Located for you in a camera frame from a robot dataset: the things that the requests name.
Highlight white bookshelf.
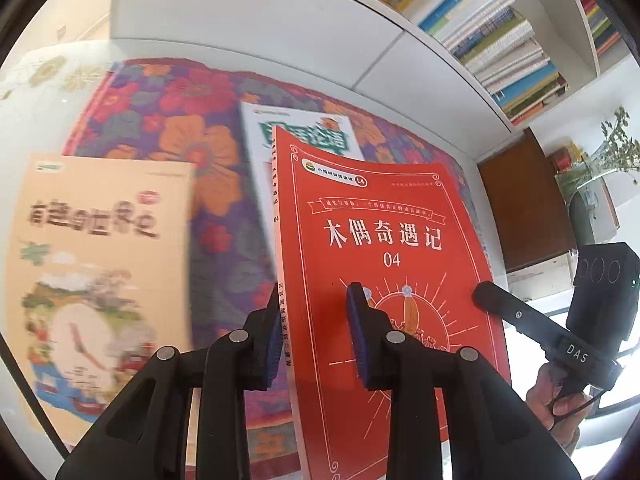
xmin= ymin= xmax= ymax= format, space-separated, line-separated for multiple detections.
xmin=112 ymin=0 xmax=631 ymax=136

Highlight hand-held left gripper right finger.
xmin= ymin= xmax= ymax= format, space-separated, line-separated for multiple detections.
xmin=346 ymin=281 xmax=583 ymax=480

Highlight floral woven mat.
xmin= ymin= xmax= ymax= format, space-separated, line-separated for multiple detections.
xmin=60 ymin=57 xmax=493 ymax=480

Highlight brown wooden cabinet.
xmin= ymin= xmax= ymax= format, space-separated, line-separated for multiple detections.
xmin=477 ymin=127 xmax=578 ymax=273

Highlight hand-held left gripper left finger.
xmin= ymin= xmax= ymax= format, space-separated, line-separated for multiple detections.
xmin=55 ymin=282 xmax=286 ymax=480

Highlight red and yellow packages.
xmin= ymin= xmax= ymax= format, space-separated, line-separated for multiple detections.
xmin=547 ymin=142 xmax=588 ymax=173

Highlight person's right hand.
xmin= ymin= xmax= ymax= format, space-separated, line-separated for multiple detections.
xmin=525 ymin=362 xmax=593 ymax=431

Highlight red book with puppet picture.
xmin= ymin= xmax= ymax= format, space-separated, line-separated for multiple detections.
xmin=272 ymin=126 xmax=513 ymax=480

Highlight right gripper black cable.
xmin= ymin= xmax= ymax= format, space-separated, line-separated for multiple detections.
xmin=546 ymin=387 xmax=626 ymax=431

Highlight beige history book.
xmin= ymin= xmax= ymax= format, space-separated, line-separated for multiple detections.
xmin=5 ymin=152 xmax=197 ymax=423

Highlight long row of shelf books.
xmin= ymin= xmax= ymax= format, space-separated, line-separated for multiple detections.
xmin=300 ymin=0 xmax=570 ymax=127

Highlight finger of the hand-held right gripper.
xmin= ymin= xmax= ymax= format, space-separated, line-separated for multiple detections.
xmin=472 ymin=281 xmax=571 ymax=356

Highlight white book with green title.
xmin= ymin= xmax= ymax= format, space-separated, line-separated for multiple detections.
xmin=239 ymin=101 xmax=366 ymax=221

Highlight short row of colourful books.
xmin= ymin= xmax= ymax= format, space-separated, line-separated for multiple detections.
xmin=575 ymin=0 xmax=622 ymax=57

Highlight white low drawer unit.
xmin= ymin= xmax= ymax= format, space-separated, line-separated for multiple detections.
xmin=507 ymin=250 xmax=576 ymax=288

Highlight green leafy plant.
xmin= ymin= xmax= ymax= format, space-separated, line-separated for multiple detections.
xmin=555 ymin=105 xmax=640 ymax=196

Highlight glass vase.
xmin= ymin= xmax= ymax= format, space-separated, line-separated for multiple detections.
xmin=567 ymin=175 xmax=618 ymax=248

